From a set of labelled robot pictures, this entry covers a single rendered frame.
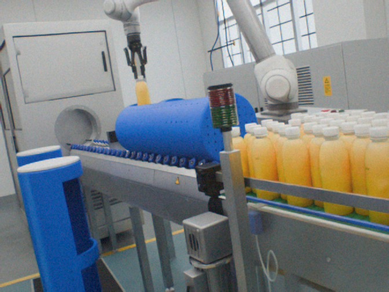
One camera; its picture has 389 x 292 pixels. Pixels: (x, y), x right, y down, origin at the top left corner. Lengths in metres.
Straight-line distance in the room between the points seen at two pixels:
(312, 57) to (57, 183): 2.14
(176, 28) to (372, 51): 4.52
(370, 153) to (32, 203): 1.37
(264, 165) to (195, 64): 6.06
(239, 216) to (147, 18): 6.15
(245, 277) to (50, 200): 1.01
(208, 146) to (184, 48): 5.71
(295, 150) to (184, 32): 6.20
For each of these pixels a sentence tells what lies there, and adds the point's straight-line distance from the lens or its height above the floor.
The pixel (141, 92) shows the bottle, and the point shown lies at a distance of 2.13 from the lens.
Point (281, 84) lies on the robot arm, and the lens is 1.73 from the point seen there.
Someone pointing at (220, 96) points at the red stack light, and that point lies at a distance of 0.90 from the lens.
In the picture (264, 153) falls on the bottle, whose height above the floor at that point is 1.04.
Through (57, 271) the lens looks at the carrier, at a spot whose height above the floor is 0.57.
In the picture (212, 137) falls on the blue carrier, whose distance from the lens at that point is 1.47.
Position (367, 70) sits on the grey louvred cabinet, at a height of 1.21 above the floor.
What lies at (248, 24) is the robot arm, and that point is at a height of 1.51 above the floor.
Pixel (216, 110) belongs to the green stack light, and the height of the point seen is 1.20.
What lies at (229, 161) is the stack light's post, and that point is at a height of 1.08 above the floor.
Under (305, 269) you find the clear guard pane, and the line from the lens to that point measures 1.01.
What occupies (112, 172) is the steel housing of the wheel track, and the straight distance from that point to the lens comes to 2.42.
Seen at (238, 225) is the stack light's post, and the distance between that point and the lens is 0.97.
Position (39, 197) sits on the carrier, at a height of 0.91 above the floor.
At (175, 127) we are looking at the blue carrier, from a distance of 1.60.
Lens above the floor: 1.25
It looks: 7 degrees down
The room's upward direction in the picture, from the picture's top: 9 degrees counter-clockwise
